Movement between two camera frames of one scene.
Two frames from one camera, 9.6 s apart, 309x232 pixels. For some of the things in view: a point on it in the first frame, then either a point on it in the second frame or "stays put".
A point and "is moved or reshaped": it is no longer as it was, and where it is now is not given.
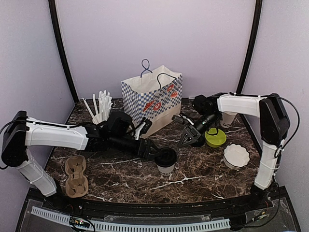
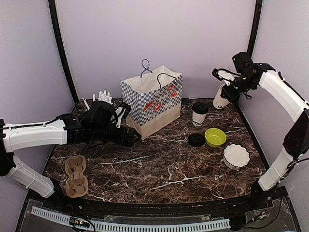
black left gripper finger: [151, 156] to [126, 142]
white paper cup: [227, 118] is moved or reshaped
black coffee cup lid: [165, 157] is moved or reshaped
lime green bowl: [215, 137] stays put
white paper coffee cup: [166, 170] is moved or reshaped
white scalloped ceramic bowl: [235, 157] stays put
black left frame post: [54, 17] stays put
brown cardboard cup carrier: [77, 183] stays put
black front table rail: [58, 203] stays put
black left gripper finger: [152, 151] to [133, 135]
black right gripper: [186, 132] to [230, 95]
